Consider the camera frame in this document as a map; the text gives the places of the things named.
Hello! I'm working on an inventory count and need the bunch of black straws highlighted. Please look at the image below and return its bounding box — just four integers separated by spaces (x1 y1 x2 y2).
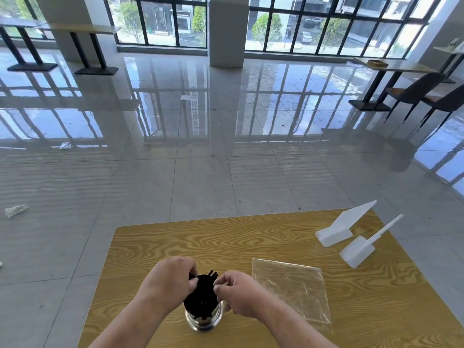
183 270 220 321

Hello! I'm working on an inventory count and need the person's right forearm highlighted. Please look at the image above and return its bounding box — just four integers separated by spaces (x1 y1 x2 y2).
261 302 340 348

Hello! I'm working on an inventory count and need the dark dining chair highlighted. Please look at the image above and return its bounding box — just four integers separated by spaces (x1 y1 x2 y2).
417 83 464 131
384 72 447 124

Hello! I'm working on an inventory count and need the person's left hand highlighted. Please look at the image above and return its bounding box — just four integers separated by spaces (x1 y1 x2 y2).
139 256 199 317

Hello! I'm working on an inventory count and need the wooden table with black pedestal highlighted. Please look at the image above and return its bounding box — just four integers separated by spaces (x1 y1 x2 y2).
348 57 439 112
433 38 464 84

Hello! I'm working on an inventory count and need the person's right hand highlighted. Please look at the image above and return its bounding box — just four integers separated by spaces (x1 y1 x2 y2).
214 270 278 321

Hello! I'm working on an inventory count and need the large crumpled white litter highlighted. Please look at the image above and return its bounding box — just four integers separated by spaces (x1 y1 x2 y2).
4 204 30 218

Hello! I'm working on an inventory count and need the narrow white plastic stand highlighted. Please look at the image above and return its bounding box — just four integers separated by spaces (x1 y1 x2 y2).
339 214 404 269

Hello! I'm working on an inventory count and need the wide white plastic stand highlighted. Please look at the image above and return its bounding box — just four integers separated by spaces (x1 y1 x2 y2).
315 200 377 248

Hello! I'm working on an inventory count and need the clear plastic bag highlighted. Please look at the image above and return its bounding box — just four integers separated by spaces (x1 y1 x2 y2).
252 258 334 334

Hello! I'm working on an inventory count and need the steel cylindrical holder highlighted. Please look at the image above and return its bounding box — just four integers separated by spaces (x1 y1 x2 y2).
183 275 225 332

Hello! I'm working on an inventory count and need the black framed window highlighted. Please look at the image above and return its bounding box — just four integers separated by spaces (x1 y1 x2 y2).
246 0 443 58
0 0 55 40
103 0 208 48

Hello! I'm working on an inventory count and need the long table with black legs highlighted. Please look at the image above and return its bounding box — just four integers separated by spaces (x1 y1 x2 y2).
0 17 58 72
36 23 121 76

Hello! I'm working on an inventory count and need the person's left forearm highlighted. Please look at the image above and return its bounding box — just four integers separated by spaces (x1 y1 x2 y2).
88 295 171 348

